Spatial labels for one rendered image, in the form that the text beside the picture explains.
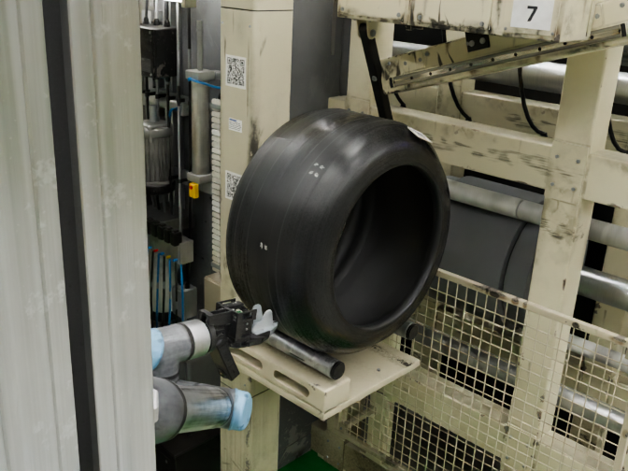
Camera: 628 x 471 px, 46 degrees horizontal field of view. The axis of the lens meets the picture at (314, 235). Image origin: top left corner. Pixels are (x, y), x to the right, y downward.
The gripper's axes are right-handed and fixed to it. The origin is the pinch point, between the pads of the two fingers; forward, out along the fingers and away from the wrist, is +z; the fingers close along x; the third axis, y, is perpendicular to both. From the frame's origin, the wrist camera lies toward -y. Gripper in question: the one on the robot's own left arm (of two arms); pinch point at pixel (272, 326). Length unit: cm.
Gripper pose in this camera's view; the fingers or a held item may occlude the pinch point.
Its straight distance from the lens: 164.1
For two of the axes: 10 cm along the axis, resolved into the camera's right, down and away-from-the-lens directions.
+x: -7.2, -2.8, 6.4
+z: 6.9, -1.1, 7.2
